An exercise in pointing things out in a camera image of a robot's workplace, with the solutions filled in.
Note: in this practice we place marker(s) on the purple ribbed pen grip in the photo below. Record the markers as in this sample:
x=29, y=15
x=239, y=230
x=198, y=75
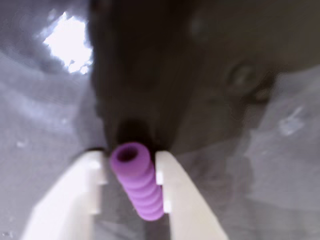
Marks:
x=140, y=190

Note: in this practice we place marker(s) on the black table mat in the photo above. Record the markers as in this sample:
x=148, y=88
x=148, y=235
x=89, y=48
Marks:
x=275, y=180

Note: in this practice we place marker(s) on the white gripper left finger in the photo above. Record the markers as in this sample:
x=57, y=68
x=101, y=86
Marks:
x=72, y=200

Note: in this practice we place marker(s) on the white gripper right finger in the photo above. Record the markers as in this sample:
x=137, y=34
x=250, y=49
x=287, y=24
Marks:
x=185, y=205

